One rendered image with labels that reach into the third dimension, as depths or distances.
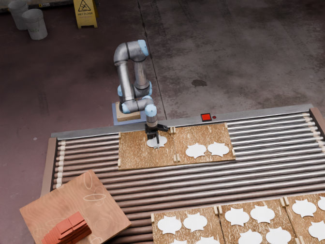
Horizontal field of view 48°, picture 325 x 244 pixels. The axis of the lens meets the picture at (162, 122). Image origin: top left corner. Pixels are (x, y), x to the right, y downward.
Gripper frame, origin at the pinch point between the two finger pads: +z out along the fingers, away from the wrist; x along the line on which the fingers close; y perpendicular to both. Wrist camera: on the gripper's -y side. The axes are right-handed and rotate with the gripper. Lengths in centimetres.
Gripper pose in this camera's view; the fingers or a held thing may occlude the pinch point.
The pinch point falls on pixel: (156, 142)
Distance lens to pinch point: 269.6
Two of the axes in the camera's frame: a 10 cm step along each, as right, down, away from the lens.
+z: 0.5, 7.0, 7.1
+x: 2.8, 6.7, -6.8
